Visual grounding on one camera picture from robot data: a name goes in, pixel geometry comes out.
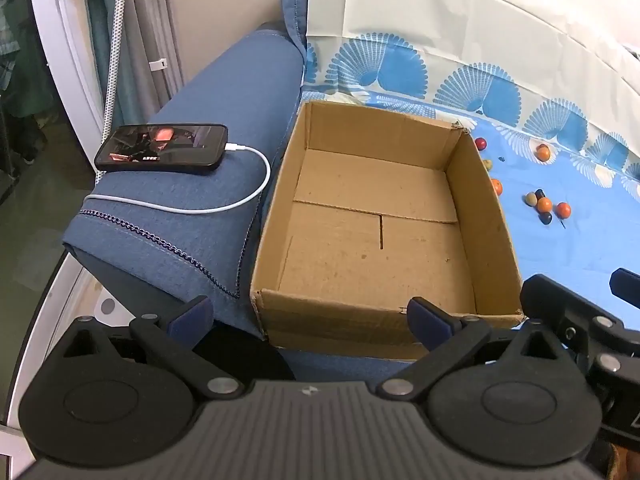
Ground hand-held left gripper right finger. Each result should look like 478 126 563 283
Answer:
377 297 567 402

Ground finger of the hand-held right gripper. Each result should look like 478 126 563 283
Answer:
520 274 626 356
611 268 640 302

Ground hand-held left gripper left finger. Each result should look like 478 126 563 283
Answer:
62 296 247 402

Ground brown cardboard box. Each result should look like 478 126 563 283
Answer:
250 100 526 361

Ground blue fan-print sheet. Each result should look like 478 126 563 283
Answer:
300 0 640 333

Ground black smartphone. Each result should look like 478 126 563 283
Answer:
95 123 229 175

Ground blue fabric sofa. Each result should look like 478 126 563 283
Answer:
62 0 416 381

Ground grey curtain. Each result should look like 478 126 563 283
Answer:
125 0 186 111

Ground teal curtain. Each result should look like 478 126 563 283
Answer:
82 0 136 126

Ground hanging checked shirt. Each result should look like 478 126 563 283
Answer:
0 0 56 116

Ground white charging cable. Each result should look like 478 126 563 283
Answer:
85 144 272 215

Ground braided steamer hose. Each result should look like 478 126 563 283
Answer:
102 0 128 136

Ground white arched door frame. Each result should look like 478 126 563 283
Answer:
0 0 121 461

